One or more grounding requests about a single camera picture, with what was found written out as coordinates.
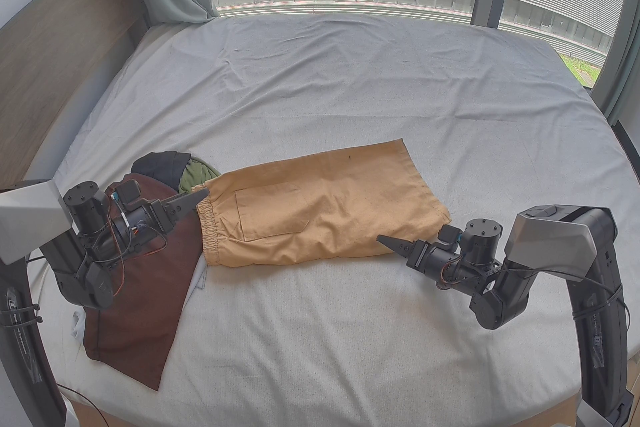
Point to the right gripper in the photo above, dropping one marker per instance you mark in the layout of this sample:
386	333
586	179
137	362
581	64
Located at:
435	262

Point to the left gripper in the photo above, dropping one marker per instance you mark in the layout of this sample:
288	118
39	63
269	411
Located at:
147	220

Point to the tan shorts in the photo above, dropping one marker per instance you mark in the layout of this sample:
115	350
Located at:
325	205

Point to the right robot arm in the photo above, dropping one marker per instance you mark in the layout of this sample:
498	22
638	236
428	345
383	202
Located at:
550	240

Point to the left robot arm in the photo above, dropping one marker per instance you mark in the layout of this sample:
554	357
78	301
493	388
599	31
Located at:
25	220

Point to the bed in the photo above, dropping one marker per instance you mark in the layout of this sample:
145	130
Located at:
350	89

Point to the black garment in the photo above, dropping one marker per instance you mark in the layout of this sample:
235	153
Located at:
157	167

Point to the green garment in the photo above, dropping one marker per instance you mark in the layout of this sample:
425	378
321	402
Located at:
197	175

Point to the white garment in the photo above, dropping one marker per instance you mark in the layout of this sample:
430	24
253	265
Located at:
199	282

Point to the brown garment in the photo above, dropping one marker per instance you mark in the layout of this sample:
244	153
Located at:
145	315

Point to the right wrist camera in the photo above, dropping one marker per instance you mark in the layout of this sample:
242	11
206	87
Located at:
449	235

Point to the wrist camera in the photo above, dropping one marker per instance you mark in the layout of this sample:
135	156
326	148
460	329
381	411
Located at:
449	235
129	191

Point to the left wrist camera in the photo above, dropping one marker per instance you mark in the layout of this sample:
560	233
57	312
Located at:
129	191

